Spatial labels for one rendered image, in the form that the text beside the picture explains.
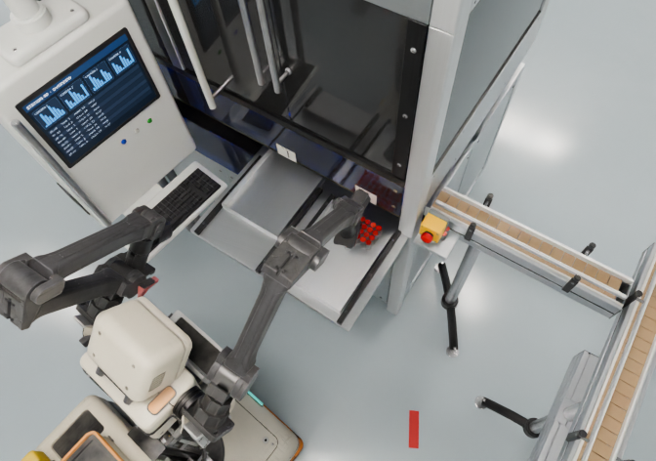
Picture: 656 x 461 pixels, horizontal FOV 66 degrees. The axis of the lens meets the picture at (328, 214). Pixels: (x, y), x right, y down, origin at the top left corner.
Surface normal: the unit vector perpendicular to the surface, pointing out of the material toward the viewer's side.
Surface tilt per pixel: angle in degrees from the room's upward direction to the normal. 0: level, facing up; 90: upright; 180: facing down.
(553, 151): 0
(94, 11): 0
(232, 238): 0
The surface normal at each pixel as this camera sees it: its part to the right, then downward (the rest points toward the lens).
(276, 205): -0.05, -0.48
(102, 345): -0.50, 0.19
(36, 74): 0.76, 0.54
